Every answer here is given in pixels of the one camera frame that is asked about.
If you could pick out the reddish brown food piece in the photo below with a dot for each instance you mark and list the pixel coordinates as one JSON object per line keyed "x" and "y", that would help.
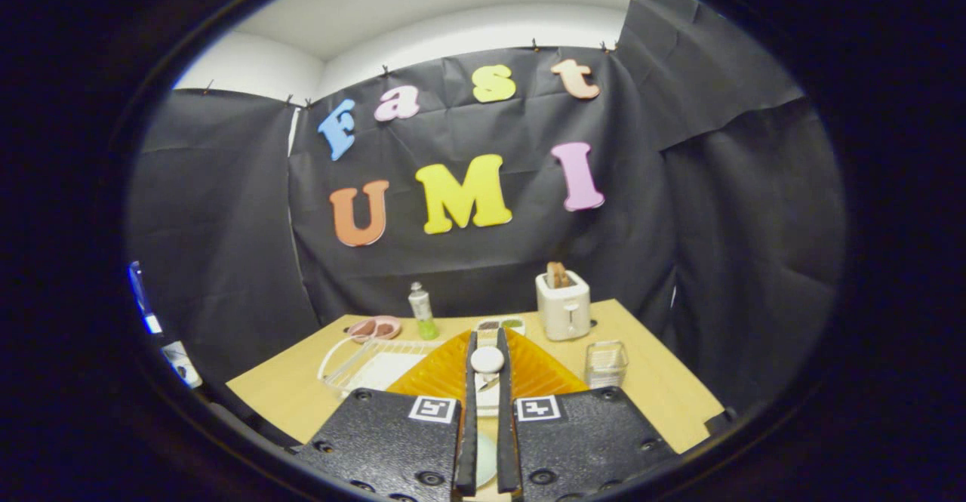
{"x": 385, "y": 328}
{"x": 364, "y": 327}

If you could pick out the brown bread slice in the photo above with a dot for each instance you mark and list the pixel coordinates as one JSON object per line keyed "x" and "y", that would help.
{"x": 557, "y": 274}

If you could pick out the clear bottle with green liquid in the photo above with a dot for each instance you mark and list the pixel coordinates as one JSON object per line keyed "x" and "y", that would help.
{"x": 421, "y": 309}

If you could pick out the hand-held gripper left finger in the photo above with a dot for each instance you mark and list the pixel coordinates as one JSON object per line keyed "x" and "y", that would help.
{"x": 468, "y": 441}

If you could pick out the white toaster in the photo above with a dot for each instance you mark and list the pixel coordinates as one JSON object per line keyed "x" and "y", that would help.
{"x": 564, "y": 309}

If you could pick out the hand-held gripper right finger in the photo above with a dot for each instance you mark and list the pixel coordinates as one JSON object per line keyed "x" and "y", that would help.
{"x": 507, "y": 441}

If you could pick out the white drip tray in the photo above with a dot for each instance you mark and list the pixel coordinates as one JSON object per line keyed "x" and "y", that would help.
{"x": 385, "y": 372}

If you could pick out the white divided seed container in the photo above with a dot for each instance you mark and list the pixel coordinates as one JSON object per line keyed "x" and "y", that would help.
{"x": 522, "y": 328}

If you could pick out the white printed board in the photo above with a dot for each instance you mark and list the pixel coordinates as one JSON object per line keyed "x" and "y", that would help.
{"x": 181, "y": 362}

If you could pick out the black backdrop cloth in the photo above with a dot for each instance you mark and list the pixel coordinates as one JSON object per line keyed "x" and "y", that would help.
{"x": 468, "y": 260}

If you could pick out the small pink plate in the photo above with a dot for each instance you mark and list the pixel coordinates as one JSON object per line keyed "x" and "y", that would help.
{"x": 352, "y": 330}

